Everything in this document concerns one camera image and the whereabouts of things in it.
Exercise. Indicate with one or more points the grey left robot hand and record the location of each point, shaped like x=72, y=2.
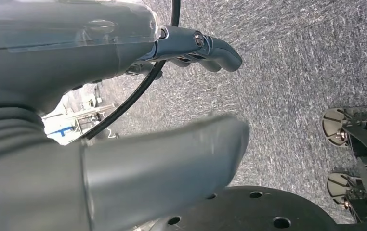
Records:
x=59, y=38

